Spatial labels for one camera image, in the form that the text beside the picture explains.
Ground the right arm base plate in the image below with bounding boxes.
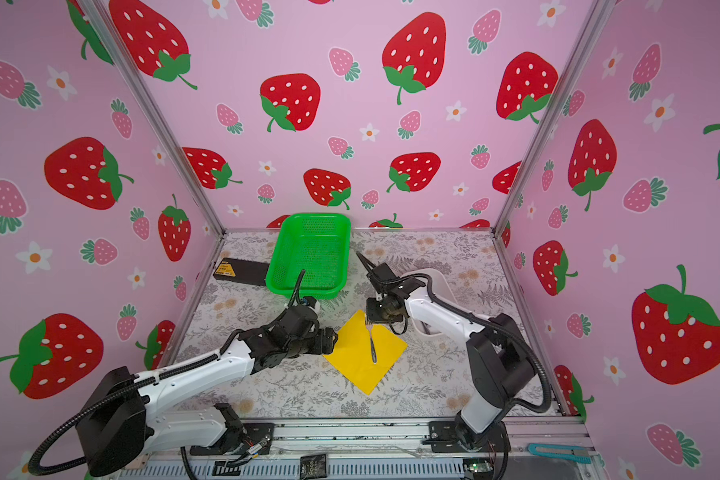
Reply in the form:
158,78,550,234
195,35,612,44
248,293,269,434
421,420,511,453

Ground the teal utility knife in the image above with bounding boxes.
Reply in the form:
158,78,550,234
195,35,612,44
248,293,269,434
527,443,592,465

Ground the yellow paper napkin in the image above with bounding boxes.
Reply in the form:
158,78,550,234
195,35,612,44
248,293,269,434
324,310,408,395

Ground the white plastic tray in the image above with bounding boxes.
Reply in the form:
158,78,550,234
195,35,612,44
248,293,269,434
405,268,468,342

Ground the silver fork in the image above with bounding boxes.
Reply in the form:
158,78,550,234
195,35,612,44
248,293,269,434
366,323,378,364

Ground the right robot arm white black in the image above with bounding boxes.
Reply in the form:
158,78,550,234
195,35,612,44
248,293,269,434
357,253,553,451

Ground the black box yellow label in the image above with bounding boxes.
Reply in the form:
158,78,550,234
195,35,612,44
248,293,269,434
213,257,269,287

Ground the green plastic basket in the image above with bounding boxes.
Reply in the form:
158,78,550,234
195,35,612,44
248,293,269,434
266,213,352,300

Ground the small black circuit board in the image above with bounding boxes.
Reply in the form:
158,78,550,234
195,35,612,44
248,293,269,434
299,454,328,480

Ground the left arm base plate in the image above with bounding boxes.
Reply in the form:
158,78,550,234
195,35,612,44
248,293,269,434
190,423,275,456

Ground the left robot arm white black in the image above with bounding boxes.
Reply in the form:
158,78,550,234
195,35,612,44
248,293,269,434
28,293,338,477

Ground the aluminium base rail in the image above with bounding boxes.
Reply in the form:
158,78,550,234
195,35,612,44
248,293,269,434
114,417,608,479

